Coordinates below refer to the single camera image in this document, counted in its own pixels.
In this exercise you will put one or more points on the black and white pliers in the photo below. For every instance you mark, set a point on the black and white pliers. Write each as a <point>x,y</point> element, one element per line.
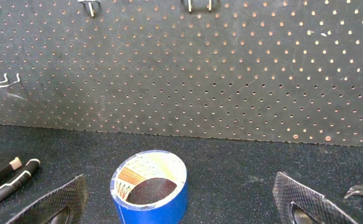
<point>10,184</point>

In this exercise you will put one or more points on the roll of blue tape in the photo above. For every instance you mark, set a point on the roll of blue tape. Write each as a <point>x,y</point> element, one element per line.
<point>156,213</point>

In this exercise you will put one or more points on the black pegboard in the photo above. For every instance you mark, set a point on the black pegboard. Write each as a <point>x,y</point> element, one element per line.
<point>181,68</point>

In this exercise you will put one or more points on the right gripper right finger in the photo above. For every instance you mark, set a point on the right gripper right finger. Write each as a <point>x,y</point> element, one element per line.
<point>296,196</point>

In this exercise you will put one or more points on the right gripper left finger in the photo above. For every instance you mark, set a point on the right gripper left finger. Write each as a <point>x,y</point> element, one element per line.
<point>66,199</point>

